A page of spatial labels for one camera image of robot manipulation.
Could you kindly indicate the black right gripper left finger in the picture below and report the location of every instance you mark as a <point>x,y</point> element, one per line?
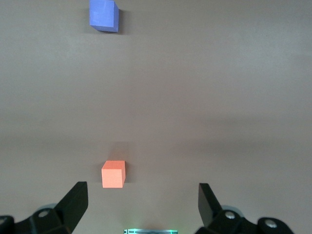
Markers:
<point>61,214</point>

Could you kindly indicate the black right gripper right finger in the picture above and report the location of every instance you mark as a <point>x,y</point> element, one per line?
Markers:
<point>219,219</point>

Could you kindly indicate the orange foam block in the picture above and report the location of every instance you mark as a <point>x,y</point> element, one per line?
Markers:
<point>112,176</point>

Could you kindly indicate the purple foam block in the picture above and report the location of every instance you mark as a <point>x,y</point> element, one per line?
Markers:
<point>102,14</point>

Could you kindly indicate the brown table cover sheet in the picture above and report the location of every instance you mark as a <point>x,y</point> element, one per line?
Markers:
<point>195,97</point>

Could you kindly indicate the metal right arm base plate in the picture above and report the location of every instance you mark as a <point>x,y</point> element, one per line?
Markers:
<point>151,232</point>

